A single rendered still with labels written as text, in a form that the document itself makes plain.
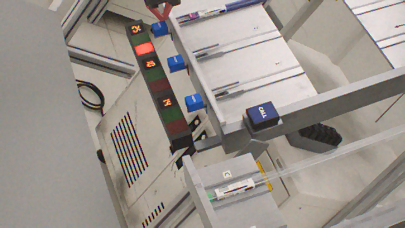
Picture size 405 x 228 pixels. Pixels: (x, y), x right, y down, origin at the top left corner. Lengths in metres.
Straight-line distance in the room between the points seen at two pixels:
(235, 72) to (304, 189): 0.34
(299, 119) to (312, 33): 2.59
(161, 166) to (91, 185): 0.77
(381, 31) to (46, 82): 0.70
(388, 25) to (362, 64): 2.11
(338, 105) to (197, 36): 0.33
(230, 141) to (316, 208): 0.43
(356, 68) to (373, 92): 2.25
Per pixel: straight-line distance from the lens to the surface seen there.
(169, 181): 1.82
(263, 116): 1.19
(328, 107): 1.29
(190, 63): 1.33
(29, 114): 1.14
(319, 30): 3.82
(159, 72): 1.35
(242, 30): 1.41
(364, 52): 3.57
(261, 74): 1.32
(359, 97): 1.31
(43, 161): 1.08
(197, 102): 1.27
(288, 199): 1.51
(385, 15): 1.47
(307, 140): 1.62
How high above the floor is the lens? 1.28
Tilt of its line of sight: 27 degrees down
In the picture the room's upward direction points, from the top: 41 degrees clockwise
